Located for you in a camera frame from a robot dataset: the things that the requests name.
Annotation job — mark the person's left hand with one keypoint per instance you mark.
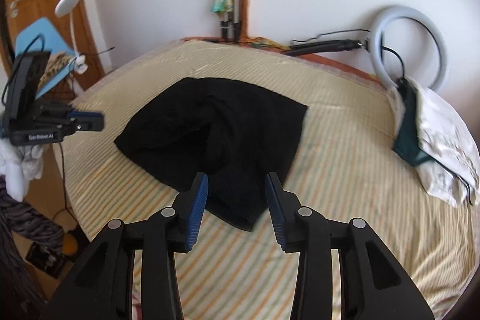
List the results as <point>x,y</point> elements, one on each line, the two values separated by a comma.
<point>18,162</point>

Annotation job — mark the yellow round object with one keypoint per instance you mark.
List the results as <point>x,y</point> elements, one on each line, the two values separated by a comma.
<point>69,245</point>

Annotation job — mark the black box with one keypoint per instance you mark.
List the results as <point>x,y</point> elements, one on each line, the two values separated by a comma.
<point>45,258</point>

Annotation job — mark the blue chair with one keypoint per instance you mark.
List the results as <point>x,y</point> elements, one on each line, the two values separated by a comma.
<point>41,35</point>

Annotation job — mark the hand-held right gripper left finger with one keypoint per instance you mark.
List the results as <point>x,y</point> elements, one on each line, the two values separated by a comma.
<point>197,215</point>

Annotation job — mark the white desk lamp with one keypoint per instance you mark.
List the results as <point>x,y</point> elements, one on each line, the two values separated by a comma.
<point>67,3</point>

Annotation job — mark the pile of white clothes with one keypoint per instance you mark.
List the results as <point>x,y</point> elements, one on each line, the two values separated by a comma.
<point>438,128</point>

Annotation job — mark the dark green garment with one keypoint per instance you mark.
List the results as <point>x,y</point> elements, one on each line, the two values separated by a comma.
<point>408,132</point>

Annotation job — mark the black t-shirt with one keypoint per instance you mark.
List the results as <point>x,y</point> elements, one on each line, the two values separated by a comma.
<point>232,125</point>

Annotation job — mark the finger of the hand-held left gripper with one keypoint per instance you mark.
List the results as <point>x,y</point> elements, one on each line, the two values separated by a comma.
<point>90,121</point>

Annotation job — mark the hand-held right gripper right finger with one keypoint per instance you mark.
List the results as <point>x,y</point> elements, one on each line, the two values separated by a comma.
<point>275,218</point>

